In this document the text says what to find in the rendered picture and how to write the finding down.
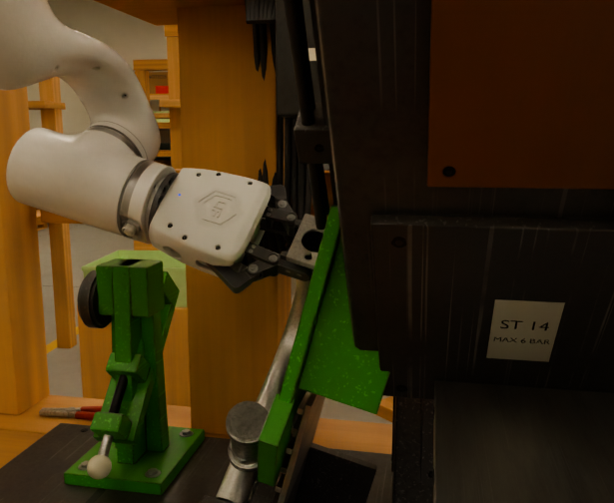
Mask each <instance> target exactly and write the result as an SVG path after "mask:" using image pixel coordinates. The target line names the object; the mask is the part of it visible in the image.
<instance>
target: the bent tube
mask: <svg viewBox="0 0 614 503"><path fill-rule="evenodd" d="M323 232H324V230H318V229H317V228H316V225H315V218H314V216H312V215H309V214H305V215H304V217H303V220H302V222H301V224H300V227H299V229H298V231H297V233H296V236H295V238H294V240H293V243H292V245H291V247H290V249H289V252H288V254H287V261H290V262H293V263H296V264H299V265H302V266H305V267H308V268H311V269H313V268H314V265H315V261H316V257H317V254H318V250H319V247H320V243H321V239H322V236H323ZM306 258H308V259H306ZM309 283H310V281H309V280H308V281H302V280H299V279H297V286H296V291H295V295H294V299H293V303H292V307H291V311H290V314H289V318H288V321H287V324H286V327H285V331H284V334H283V336H282V339H281V342H280V345H279V348H278V350H277V353H276V355H275V358H274V360H273V363H272V365H271V368H270V370H269V372H268V375H267V377H266V379H265V382H264V384H263V387H262V389H261V391H260V394H259V396H258V398H257V401H256V402H257V403H259V404H261V405H262V406H263V407H264V408H265V409H266V410H267V411H268V412H270V409H271V407H272V404H273V402H274V399H275V397H276V394H277V393H278V394H280V392H281V388H282V384H283V381H284V377H285V373H286V370H287V366H288V362H289V359H290V355H291V351H292V348H293V344H294V341H295V337H296V333H297V330H298V326H299V322H300V319H301V315H302V311H303V308H304V304H305V300H306V297H307V290H308V287H309ZM257 477H258V470H257V471H254V472H242V471H239V470H238V469H236V468H235V467H234V466H233V465H232V464H231V462H230V465H229V467H228V469H227V472H226V474H225V476H224V479H223V481H222V484H221V486H220V488H219V491H218V493H217V495H216V498H218V499H221V500H224V501H226V502H229V503H247V502H248V500H249V497H250V494H251V492H252V489H253V487H254V484H255V482H256V479H257Z"/></svg>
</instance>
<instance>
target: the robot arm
mask: <svg viewBox="0 0 614 503"><path fill-rule="evenodd" d="M53 77H59V78H60V79H62V80H63V81H65V82H66V83H67V84H68V85H69V86H70V87H71V88H72V89H73V90H74V92H75V93H76V94H77V96H78V97H79V99H80V100H81V102H82V104H83V105H84V107H85V109H86V111H87V113H88V115H89V118H90V122H91V124H90V127H89V128H88V129H87V130H86V131H84V132H82V133H80V134H75V135H66V134H62V133H58V132H55V131H52V130H48V129H45V128H35V129H32V130H30V131H28V132H26V133H25V134H24V135H23V136H22V137H21V138H20V139H19V140H18V141H17V143H16V144H15V146H14V148H13V150H12V152H11V154H10V157H9V160H8V164H7V170H6V181H7V187H8V190H9V192H10V194H11V196H12V197H13V198H14V199H15V200H16V201H17V202H19V203H21V204H24V205H27V206H30V207H33V208H36V209H39V210H42V211H46V212H49V213H52V214H55V215H58V216H61V217H64V218H67V219H70V220H73V221H77V222H80V223H83V224H86V225H89V226H92V227H95V228H98V229H101V230H104V231H107V232H111V233H114V234H117V235H120V236H123V237H126V238H129V239H132V240H134V241H138V242H141V243H144V244H148V245H149V244H152V245H153V247H155V248H156V249H158V250H159V251H161V252H163V253H165V254H167V255H169V256H171V257H172V258H174V259H176V260H178V261H180V262H182V263H185V264H187V265H189V266H191V267H194V268H196V269H198V270H201V271H203V272H206V273H209V274H211V275H214V276H217V277H219V278H220V279H221V280H222V281H223V282H224V283H225V284H226V286H227V287H228V288H229V289H230V290H231V291H232V292H233V293H240V292H241V291H243V290H244V289H245V288H247V287H248V286H249V285H251V284H252V282H254V281H258V280H260V279H263V278H265V277H268V276H277V275H278V274H279V273H280V274H283V275H286V276H289V277H292V278H296V279H299V280H302V281H308V280H309V281H310V279H311V276H312V272H313V269H311V268H308V267H305V266H302V265H299V264H296V263H293V262H290V261H287V254H288V251H282V253H281V254H278V253H276V252H273V251H270V250H267V249H265V248H263V247H260V246H259V244H260V242H261V239H262V237H263V235H264V233H265V231H267V232H271V233H276V234H281V235H285V236H291V237H294V238H295V236H296V233H297V231H298V229H299V227H300V224H301V222H302V220H298V216H297V214H296V213H294V212H293V210H292V208H291V207H290V205H289V203H288V199H287V194H286V189H285V187H284V186H283V185H276V186H269V185H268V184H266V183H263V182H260V181H257V180H253V179H249V178H246V177H241V176H237V175H233V174H228V173H223V172H217V171H211V170H204V169H190V168H182V169H181V171H180V172H179V173H176V171H175V169H174V168H173V167H170V166H167V165H164V164H160V163H157V162H154V160H155V158H156V157H157V155H158V152H159V149H160V145H161V137H160V131H159V127H158V124H157V121H156V118H155V116H154V113H153V111H152V108H151V106H150V104H149V101H148V99H147V97H146V95H145V92H144V90H143V88H142V86H141V84H140V82H139V80H138V78H137V76H136V75H135V73H134V71H133V70H132V68H131V67H130V66H129V64H128V63H127V62H126V61H125V60H124V59H123V58H122V57H121V56H120V55H119V54H118V53H117V52H116V51H115V50H114V49H112V48H111V47H109V46H108V45H106V44H105V43H103V42H101V41H99V40H97V39H95V38H93V37H90V36H88V35H86V34H83V33H81V32H78V31H75V30H73V29H71V28H69V27H67V26H65V25H64V24H62V23H61V22H60V21H59V20H58V19H57V17H56V16H55V15H54V13H53V11H52V9H51V7H50V5H49V3H48V1H47V0H0V90H15V89H20V88H24V87H27V86H30V85H33V84H36V83H39V82H42V81H45V80H47V79H50V78H53ZM268 202H273V203H275V205H276V208H271V207H269V206H268Z"/></svg>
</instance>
